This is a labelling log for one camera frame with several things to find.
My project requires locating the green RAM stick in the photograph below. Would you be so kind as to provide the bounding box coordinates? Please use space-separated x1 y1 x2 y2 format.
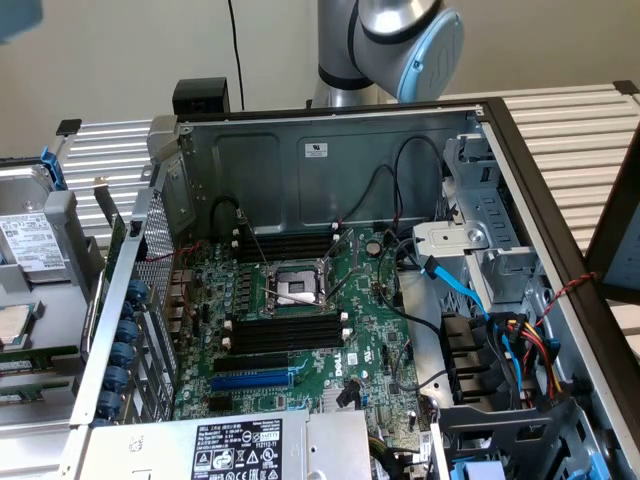
0 386 54 405
0 350 57 375

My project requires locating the CPU socket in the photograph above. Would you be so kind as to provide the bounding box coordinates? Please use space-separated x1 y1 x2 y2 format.
259 257 336 319

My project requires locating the green Dell motherboard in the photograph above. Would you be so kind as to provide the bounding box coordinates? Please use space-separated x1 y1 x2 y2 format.
172 224 421 436

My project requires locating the open grey PC case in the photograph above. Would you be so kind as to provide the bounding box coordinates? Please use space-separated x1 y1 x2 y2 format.
69 96 640 480

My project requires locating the silver disk bay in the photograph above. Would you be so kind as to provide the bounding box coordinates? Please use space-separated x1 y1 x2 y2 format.
412 133 541 314

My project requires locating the long black expansion slot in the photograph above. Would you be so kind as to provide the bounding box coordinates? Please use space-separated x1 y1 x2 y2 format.
213 351 290 375

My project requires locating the blue expansion slot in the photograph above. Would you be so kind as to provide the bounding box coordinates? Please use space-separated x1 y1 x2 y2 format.
209 372 294 394

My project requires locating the silver chipset heatsink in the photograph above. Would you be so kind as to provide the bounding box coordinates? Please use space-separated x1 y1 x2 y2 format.
321 387 362 414

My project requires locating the black box device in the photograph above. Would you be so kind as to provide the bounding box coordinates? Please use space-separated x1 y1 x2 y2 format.
172 78 232 116

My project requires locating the green graphics card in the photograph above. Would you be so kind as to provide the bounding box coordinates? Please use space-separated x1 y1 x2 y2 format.
91 174 129 326

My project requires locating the silver power supply with label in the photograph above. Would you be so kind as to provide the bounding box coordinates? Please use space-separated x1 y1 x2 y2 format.
82 408 374 480

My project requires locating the grey parts rack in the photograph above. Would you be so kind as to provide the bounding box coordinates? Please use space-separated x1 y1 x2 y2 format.
0 189 104 436

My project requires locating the black framed side panel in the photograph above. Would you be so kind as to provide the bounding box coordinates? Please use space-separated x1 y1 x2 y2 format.
583 142 640 304

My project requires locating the blue drive caddy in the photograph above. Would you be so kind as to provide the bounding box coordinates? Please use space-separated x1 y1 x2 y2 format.
449 459 511 480

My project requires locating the silver hard disk with label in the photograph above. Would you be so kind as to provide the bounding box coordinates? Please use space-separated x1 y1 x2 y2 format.
0 164 69 281

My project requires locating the silver CPU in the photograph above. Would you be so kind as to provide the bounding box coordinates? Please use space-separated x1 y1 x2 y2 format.
0 304 33 347

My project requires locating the thin black wire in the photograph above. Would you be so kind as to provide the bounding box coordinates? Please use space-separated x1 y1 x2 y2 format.
337 164 401 226

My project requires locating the short black wire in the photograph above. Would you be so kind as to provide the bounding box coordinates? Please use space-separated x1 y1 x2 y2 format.
212 195 244 236

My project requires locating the thick black wire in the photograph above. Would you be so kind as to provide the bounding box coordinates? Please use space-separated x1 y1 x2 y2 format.
377 234 446 336

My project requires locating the blue SATA wire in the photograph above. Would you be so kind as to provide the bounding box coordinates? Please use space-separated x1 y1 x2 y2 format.
421 253 526 401

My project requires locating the black wire loop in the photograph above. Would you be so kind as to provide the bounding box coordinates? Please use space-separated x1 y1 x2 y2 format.
392 135 447 221

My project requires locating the thin red wire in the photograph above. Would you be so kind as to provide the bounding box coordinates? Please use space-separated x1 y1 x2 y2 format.
135 241 205 265

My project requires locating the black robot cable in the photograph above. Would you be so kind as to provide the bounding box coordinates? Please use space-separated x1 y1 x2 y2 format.
227 0 247 112

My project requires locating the power supply wire bundle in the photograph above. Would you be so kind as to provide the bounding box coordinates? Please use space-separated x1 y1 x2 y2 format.
368 433 434 480

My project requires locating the yellow red power wire bundle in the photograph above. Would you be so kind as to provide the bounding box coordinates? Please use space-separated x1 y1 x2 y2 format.
502 312 564 401

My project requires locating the red black twisted wire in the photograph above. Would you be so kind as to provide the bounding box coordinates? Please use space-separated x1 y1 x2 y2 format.
541 271 600 321

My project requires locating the blue disk rail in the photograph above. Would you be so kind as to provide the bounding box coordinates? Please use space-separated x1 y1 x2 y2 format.
38 146 68 192

